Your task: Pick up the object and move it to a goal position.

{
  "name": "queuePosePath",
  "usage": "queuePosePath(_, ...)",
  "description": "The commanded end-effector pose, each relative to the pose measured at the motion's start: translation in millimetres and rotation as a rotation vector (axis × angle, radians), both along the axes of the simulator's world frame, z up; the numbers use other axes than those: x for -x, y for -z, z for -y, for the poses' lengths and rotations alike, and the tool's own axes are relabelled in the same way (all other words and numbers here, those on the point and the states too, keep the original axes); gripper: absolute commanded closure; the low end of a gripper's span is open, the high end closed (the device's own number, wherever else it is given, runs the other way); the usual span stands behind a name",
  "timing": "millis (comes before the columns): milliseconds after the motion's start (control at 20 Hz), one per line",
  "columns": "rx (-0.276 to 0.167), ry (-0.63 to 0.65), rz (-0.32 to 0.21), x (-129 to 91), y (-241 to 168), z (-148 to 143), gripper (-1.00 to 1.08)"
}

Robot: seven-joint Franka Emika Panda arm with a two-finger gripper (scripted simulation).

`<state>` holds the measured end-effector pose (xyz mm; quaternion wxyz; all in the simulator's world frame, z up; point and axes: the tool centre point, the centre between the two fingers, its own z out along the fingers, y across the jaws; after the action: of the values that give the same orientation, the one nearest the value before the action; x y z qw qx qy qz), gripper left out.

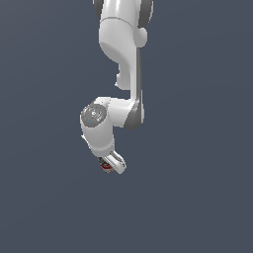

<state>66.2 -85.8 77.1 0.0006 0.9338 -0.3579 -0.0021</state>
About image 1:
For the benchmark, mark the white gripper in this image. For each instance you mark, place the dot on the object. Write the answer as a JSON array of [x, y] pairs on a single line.
[[116, 162]]

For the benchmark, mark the small red object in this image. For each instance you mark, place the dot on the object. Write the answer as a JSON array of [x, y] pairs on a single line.
[[106, 167]]

